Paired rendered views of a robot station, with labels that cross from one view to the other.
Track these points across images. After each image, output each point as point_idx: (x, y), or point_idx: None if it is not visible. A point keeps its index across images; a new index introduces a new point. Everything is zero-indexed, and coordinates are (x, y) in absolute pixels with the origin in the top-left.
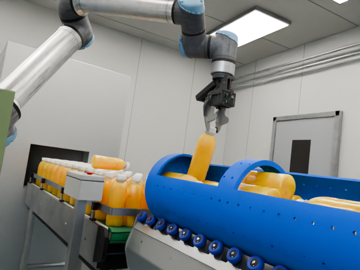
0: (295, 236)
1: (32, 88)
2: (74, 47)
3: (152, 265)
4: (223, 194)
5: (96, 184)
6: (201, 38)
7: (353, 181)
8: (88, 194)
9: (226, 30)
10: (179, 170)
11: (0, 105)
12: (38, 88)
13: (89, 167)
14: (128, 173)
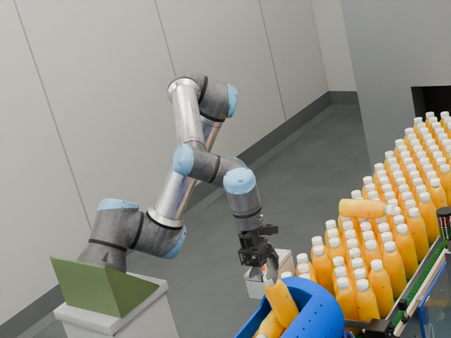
0: None
1: (178, 200)
2: (209, 133)
3: None
4: None
5: (260, 284)
6: (216, 183)
7: None
8: (256, 294)
9: (223, 180)
10: (301, 295)
11: (102, 276)
12: (186, 194)
13: (331, 220)
14: (351, 244)
